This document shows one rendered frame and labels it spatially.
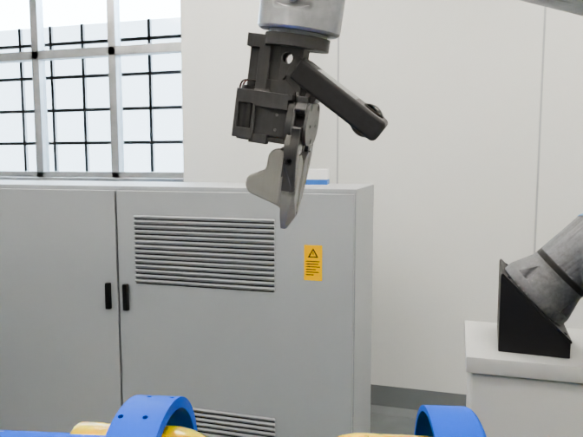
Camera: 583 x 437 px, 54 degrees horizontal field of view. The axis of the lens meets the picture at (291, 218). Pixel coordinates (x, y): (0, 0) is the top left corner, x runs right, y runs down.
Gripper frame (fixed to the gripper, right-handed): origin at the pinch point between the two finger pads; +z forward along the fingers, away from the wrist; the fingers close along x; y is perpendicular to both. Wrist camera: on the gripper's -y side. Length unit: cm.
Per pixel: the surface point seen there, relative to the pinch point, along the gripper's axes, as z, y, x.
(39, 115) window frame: 28, 253, -303
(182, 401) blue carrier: 31.2, 13.5, -7.3
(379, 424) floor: 170, -21, -249
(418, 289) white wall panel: 92, -30, -277
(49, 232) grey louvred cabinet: 65, 145, -164
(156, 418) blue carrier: 28.8, 13.6, 1.4
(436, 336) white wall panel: 118, -46, -274
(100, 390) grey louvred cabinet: 133, 109, -157
